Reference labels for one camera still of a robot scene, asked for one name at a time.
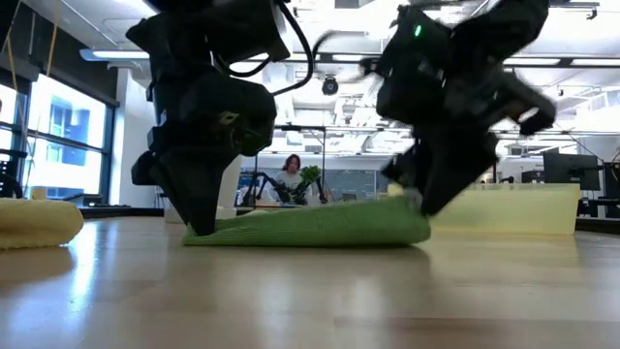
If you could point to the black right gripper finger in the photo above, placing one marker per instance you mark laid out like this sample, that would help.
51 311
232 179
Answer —
409 169
455 165

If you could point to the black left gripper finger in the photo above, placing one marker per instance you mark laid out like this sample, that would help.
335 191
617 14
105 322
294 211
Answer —
146 170
201 189

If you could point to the green microfiber towel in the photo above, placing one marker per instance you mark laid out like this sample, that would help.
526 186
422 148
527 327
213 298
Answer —
315 225

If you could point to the yellow microfiber towel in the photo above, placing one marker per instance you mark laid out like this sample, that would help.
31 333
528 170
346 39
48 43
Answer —
34 223

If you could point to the black background robot arm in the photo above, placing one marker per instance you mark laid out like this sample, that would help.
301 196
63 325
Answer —
264 186

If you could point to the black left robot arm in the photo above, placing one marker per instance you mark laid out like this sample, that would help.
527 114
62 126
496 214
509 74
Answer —
194 29

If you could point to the yellow translucent plastic basket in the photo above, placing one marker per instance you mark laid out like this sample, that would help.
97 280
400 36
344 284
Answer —
513 208

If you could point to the white hexagonal plant pot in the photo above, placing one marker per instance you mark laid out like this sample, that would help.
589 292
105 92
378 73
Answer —
228 189

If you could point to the person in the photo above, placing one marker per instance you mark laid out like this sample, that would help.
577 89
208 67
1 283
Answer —
290 177

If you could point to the dark-framed window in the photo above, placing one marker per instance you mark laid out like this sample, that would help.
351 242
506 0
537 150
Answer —
63 121

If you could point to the green background object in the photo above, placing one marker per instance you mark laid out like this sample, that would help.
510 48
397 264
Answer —
310 174

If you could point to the long ceiling light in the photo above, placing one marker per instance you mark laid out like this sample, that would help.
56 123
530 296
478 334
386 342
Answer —
121 54

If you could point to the black computer monitor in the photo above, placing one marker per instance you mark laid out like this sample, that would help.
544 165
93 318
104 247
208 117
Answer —
571 169
612 181

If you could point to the black chair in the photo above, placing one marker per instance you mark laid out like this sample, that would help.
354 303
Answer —
9 179

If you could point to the black aluminium table frame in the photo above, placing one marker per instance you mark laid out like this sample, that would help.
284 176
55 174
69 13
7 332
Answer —
121 212

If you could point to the black background station frame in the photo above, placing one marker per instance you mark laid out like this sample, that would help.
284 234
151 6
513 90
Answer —
323 155

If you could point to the black ceiling camera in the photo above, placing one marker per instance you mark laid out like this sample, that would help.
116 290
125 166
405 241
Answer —
330 85

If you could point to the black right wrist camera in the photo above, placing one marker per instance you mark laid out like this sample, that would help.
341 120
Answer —
533 106

